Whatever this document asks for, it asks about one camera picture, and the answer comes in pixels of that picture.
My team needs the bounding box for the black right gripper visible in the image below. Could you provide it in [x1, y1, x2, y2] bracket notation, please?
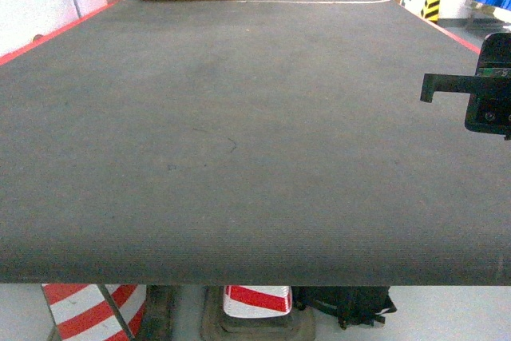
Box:
[420, 32, 510, 140]

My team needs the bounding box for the yellow black traffic cone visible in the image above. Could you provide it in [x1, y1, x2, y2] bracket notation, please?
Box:
[420, 0, 441, 23]

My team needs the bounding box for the black backpack on floor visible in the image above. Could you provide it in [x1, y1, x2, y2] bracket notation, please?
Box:
[291, 286, 397, 330]

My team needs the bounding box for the red white cone middle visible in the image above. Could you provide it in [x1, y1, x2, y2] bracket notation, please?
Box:
[223, 285, 292, 319]

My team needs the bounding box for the red white striped barrier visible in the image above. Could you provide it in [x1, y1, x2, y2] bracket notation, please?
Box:
[42, 284, 147, 340]

